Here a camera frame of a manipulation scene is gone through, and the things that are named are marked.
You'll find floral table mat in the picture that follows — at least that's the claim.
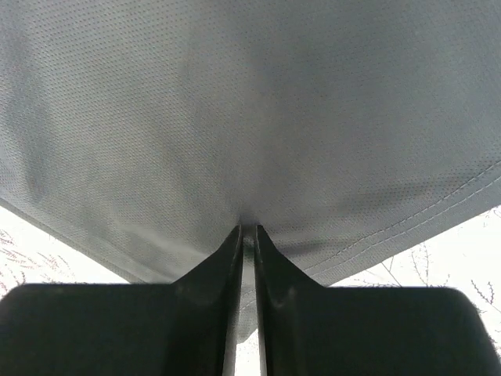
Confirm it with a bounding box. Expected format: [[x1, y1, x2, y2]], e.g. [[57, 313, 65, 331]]
[[0, 203, 501, 376]]

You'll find dark grey t shirt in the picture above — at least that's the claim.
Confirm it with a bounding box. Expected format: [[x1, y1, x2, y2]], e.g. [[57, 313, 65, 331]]
[[0, 0, 501, 345]]

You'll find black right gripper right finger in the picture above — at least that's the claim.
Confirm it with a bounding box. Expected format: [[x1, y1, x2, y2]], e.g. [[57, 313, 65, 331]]
[[254, 226, 500, 376]]

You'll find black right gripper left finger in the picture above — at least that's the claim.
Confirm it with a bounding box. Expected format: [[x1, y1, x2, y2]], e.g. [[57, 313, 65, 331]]
[[1, 227, 243, 376]]

